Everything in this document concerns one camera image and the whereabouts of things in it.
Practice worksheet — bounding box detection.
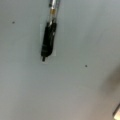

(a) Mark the black pen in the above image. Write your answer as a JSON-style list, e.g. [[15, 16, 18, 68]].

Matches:
[[41, 0, 61, 61]]

